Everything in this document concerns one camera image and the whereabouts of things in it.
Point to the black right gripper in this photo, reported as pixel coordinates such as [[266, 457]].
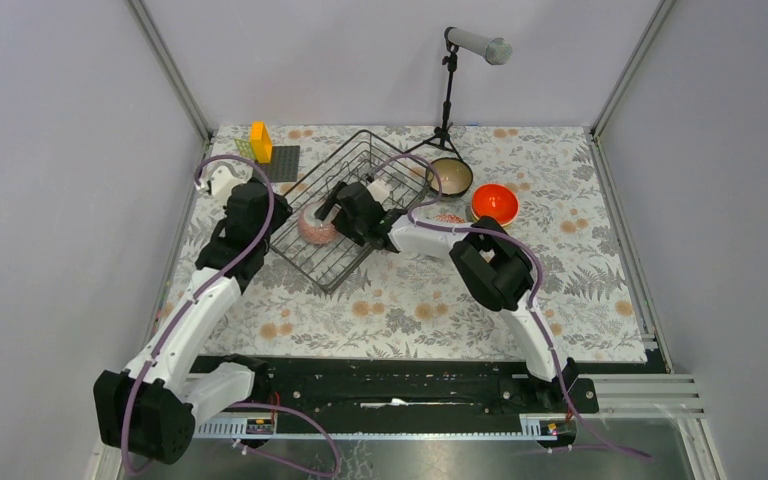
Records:
[[340, 224]]

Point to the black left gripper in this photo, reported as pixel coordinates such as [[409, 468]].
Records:
[[284, 209]]

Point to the pink patterned bowl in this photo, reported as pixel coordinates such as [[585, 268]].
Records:
[[313, 230]]

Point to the black wire dish rack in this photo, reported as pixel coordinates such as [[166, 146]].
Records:
[[363, 157]]

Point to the dark teal bowl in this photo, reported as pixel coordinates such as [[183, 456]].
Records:
[[455, 177]]

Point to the solid orange bowl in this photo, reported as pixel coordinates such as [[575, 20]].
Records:
[[495, 201]]

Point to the orange bowl white inside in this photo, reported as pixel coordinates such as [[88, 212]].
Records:
[[486, 221]]

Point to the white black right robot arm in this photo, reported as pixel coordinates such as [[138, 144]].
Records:
[[500, 272]]

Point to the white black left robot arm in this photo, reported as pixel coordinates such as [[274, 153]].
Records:
[[149, 408]]

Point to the dark grey building baseplate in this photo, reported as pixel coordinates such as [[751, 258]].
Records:
[[283, 166]]

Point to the yellow-green small grid plate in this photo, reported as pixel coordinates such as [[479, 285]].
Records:
[[244, 148]]

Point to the orange toy block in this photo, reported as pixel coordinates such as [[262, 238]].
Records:
[[260, 142]]

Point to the black microphone tripod stand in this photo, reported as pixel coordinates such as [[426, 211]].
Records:
[[441, 137]]

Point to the grey microphone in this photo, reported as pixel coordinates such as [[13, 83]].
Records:
[[494, 51]]

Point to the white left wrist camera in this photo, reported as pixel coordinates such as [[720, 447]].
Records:
[[220, 183]]

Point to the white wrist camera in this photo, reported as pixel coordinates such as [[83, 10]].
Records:
[[379, 189], [220, 183]]

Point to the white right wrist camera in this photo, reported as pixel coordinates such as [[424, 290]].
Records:
[[379, 189]]

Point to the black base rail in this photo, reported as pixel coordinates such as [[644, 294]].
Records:
[[402, 397]]

